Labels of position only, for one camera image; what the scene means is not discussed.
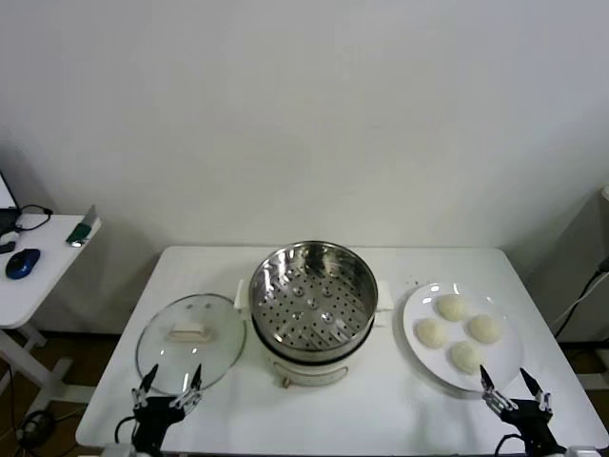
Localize white round plate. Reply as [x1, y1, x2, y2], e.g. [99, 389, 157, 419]
[402, 281, 525, 394]

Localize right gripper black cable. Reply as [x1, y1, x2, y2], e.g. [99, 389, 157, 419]
[494, 432, 524, 457]

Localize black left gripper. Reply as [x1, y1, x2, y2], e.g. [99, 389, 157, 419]
[131, 364, 204, 456]

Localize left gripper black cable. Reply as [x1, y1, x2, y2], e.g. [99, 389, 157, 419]
[115, 415, 144, 447]

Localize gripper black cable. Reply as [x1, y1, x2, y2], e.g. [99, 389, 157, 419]
[494, 432, 524, 457]
[115, 415, 144, 447]

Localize white side table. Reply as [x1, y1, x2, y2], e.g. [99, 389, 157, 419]
[0, 212, 104, 420]

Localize glass lid with cream handle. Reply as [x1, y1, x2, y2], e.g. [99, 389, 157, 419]
[135, 292, 247, 395]

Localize white power cable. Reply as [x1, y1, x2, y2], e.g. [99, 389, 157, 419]
[551, 270, 606, 334]

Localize laptop computer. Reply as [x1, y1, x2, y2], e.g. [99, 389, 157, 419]
[0, 169, 23, 237]

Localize green flat device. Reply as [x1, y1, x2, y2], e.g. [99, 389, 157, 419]
[65, 204, 99, 248]

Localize black cable on side table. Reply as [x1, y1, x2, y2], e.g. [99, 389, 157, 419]
[13, 203, 53, 233]

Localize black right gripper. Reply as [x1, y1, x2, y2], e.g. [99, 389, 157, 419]
[479, 364, 568, 457]

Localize black floor cables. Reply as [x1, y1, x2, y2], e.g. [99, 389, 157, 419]
[13, 407, 85, 451]

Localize blue computer mouse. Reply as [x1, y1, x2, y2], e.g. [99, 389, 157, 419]
[4, 248, 42, 281]

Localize white steamed baozi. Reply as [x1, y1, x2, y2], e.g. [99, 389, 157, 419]
[466, 313, 503, 344]
[436, 293, 470, 324]
[415, 317, 450, 348]
[448, 340, 486, 374]

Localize stainless steel steamer basket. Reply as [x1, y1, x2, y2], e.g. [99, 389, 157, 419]
[233, 240, 392, 356]

